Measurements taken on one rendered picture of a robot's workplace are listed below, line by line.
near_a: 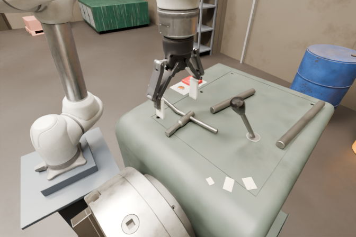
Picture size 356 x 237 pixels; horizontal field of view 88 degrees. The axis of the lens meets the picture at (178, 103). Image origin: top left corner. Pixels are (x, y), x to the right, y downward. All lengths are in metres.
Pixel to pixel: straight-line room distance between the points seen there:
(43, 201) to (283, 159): 1.02
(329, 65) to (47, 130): 2.49
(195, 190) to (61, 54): 0.75
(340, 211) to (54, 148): 2.14
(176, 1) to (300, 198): 1.95
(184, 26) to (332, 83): 2.33
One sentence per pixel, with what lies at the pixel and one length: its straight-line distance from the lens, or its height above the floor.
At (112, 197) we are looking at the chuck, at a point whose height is 1.23.
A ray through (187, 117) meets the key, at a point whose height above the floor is 1.28.
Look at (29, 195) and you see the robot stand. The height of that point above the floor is 0.75.
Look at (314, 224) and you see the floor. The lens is 2.04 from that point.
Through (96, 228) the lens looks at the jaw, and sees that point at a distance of 0.52.
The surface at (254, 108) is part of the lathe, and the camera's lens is 0.65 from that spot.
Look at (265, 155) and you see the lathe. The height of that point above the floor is 1.25.
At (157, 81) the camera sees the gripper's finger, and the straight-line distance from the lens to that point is 0.44.
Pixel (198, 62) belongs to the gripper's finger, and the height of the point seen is 1.41.
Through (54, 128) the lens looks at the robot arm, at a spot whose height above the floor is 1.05.
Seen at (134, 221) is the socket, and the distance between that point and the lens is 0.43.
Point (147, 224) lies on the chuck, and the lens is 0.43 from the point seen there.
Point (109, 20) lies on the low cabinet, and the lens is 6.26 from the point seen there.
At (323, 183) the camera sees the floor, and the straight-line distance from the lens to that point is 2.32.
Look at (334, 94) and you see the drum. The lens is 2.72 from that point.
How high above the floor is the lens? 1.63
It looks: 37 degrees down
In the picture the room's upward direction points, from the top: straight up
